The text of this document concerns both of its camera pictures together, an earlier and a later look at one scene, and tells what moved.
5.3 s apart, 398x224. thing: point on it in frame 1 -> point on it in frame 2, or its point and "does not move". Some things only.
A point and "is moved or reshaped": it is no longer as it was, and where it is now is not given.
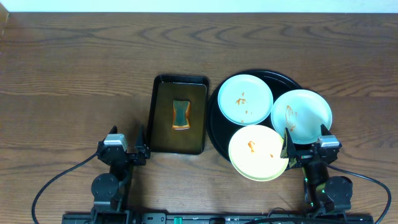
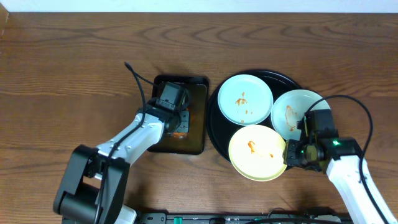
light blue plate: x=303 y=112 does not move
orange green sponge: x=181 y=114 is moved or reshaped
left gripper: x=143 y=151 -> x=183 y=127
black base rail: x=216 y=218 does not move
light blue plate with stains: x=245 y=99 does not move
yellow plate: x=255 y=150 does not move
